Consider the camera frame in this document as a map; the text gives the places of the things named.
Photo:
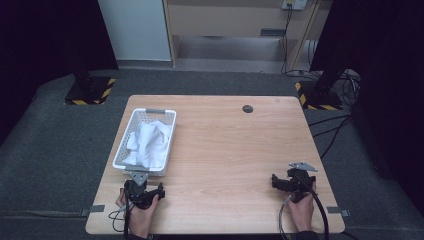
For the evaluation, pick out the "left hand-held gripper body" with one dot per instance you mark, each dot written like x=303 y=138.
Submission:
x=141 y=195

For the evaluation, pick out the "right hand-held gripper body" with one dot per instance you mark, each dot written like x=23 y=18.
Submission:
x=298 y=183

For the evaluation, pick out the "white cloth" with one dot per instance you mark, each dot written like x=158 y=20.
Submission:
x=150 y=143

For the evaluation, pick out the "white plastic basket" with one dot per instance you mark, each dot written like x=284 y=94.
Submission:
x=166 y=115

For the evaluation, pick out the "person's left hand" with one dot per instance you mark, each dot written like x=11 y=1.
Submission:
x=140 y=218

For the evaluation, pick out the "person's right hand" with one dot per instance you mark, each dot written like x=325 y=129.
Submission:
x=302 y=213

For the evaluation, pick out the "grey tape strip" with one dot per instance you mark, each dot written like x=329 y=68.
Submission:
x=337 y=210
x=95 y=209

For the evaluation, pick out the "round grey table grommet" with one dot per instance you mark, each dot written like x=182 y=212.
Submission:
x=247 y=108

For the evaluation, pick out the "black stand with striped base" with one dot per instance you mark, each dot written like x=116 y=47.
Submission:
x=321 y=96
x=88 y=90

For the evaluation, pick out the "dark curtain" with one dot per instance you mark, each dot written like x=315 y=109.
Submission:
x=383 y=83
x=43 y=36

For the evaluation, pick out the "white panel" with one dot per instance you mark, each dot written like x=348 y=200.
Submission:
x=136 y=30

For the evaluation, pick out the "light wooden cabinet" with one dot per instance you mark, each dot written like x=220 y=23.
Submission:
x=216 y=20

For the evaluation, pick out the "white power strip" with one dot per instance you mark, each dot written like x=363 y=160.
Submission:
x=294 y=4

